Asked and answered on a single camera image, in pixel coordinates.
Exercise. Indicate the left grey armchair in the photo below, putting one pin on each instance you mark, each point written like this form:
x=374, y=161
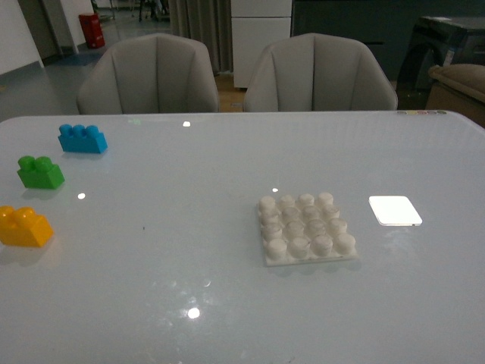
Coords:
x=153, y=74

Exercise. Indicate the white drawer cabinet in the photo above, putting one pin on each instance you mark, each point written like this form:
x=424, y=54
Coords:
x=256, y=24

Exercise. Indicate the right grey armchair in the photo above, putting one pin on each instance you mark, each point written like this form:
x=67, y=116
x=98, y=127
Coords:
x=317, y=72

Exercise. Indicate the grey curtain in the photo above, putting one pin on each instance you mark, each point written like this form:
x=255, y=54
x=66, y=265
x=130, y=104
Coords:
x=208, y=22

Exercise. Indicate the grey armchair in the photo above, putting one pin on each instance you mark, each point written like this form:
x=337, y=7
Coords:
x=153, y=74
x=317, y=72

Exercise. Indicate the blue toy building block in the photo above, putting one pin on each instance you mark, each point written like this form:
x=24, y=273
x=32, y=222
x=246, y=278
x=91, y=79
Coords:
x=82, y=139

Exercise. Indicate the dark kitchen counter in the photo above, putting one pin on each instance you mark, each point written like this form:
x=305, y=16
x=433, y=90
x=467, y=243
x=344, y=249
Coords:
x=375, y=22

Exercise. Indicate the coloured dot sticker strip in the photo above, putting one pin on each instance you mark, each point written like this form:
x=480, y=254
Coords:
x=421, y=112

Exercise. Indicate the green toy building block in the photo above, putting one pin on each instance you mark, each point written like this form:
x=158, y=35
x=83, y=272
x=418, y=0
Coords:
x=39, y=173

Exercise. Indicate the white studded base plate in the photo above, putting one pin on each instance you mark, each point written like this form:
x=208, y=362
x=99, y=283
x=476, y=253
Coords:
x=304, y=229

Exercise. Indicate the black appliance box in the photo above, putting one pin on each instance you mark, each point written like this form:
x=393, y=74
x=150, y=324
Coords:
x=440, y=41

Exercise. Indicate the yellow toy building block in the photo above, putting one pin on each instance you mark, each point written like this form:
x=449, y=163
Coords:
x=24, y=227

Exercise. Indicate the brown sofa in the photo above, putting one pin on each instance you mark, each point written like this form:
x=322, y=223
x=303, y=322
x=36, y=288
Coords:
x=458, y=88

